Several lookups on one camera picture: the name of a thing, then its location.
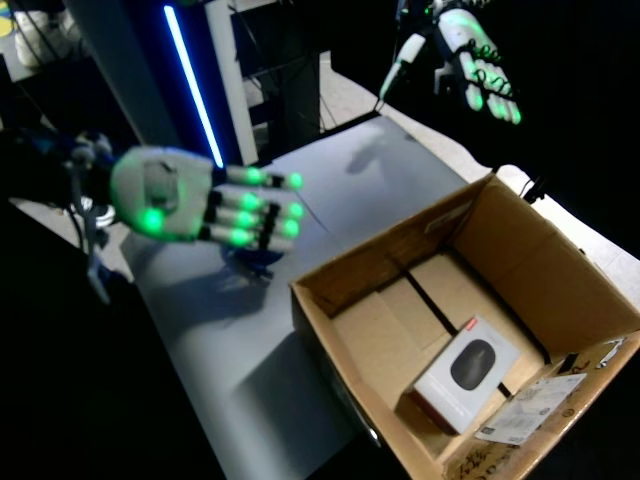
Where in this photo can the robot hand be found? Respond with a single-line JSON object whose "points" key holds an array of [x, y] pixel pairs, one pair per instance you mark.
{"points": [[462, 35], [165, 195]]}

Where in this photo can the white mouse box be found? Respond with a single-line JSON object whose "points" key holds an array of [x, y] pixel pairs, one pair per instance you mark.
{"points": [[470, 385]]}

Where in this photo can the brown cardboard box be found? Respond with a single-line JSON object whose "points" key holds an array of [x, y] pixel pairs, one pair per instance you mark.
{"points": [[550, 280]]}

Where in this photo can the blue glowing light strip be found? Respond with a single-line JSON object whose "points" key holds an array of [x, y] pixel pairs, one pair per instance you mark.
{"points": [[192, 85]]}

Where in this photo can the dark robot body column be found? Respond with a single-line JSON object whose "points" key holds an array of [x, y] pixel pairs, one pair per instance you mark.
{"points": [[125, 75]]}

